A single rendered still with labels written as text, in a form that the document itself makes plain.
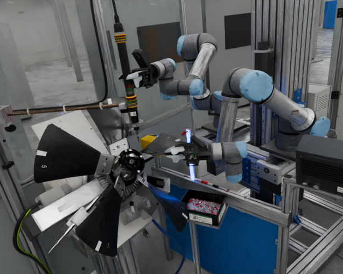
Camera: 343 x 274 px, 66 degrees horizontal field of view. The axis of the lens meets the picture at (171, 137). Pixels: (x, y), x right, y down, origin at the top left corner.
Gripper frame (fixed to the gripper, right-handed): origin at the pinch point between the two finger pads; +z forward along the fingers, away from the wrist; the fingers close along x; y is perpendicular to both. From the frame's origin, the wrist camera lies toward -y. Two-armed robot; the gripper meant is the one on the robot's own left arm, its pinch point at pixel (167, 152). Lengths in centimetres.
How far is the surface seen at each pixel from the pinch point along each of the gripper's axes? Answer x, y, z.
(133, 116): -21.7, 3.3, 11.4
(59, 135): -23.5, 18.3, 37.2
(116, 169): -4.6, 16.6, 19.8
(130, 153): -7.9, 10.6, 14.3
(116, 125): -15.4, -2.4, 21.8
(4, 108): -30, 0, 69
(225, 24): 2, -393, -74
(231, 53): 52, -393, -83
